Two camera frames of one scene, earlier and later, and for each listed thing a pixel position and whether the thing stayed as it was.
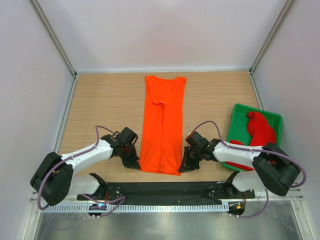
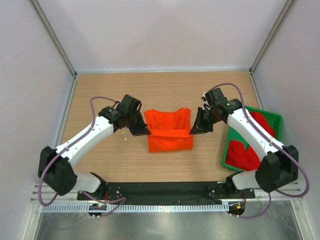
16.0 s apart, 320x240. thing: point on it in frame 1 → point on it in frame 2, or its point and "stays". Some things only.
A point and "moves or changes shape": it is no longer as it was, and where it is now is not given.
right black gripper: x=187 y=165 → x=196 y=130
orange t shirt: x=162 y=133 moves or changes shape
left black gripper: x=134 y=160 → x=142 y=129
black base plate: x=167 y=192 stays
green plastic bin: x=238 y=129 stays
